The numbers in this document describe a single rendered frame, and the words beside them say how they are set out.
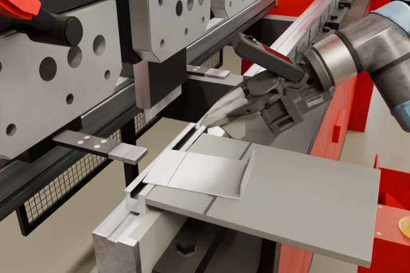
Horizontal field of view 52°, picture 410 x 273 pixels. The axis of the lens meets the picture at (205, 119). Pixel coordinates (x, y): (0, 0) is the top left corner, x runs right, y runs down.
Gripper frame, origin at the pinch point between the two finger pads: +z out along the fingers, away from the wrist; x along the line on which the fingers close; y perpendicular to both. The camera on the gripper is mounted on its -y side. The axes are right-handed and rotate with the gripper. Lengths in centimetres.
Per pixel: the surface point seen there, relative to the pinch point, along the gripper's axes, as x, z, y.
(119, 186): 122, 77, 72
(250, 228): -25.7, -1.7, 1.5
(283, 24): 111, -32, 35
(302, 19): 76, -34, 24
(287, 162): -13.3, -8.5, 5.4
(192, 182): -16.8, 3.1, -1.6
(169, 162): -11.8, 5.5, -2.9
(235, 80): 46, -6, 18
